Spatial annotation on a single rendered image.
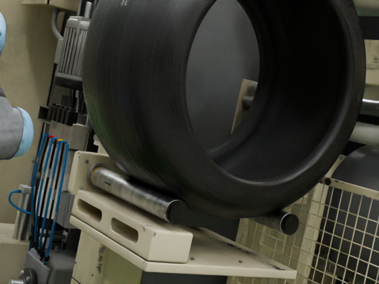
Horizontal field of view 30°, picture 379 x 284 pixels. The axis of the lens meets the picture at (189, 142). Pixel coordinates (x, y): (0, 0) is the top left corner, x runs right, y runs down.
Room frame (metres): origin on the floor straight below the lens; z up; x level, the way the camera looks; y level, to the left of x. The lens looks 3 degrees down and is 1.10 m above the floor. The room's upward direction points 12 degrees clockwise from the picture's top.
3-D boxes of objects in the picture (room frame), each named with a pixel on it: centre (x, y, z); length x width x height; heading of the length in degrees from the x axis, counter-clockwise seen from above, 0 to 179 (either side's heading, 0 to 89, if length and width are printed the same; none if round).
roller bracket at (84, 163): (1.67, 0.07, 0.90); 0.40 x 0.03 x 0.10; 123
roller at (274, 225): (1.59, -0.14, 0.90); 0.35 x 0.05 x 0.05; 33
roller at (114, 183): (1.44, 0.09, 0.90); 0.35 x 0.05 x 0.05; 33
